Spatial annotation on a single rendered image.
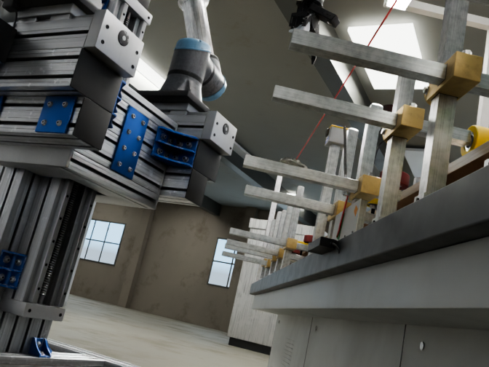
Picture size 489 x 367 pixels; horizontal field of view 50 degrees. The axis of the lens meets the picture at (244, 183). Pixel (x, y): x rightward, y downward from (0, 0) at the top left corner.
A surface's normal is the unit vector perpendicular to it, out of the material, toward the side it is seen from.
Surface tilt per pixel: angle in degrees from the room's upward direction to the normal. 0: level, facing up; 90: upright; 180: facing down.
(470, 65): 90
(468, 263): 90
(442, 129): 90
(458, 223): 90
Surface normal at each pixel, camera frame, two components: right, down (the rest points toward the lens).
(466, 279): -0.97, -0.22
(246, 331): -0.39, -0.31
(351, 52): 0.08, -0.23
